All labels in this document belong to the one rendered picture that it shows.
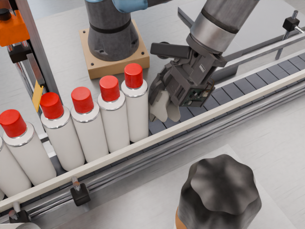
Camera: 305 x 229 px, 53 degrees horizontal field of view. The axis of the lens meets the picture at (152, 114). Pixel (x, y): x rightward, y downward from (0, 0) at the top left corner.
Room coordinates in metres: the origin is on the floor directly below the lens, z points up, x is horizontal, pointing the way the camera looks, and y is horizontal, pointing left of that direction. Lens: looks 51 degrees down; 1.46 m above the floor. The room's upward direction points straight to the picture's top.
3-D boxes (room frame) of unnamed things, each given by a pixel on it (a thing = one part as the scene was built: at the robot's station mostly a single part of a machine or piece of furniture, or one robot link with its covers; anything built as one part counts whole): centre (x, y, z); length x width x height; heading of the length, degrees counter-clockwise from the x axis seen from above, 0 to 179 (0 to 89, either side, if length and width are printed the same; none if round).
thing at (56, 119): (0.34, 0.17, 0.98); 0.05 x 0.05 x 0.20
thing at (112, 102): (0.38, 0.08, 0.98); 0.05 x 0.05 x 0.20
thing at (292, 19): (0.71, -0.40, 0.91); 0.07 x 0.03 x 0.17; 28
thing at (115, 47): (0.74, 0.12, 0.92); 0.15 x 0.15 x 0.10
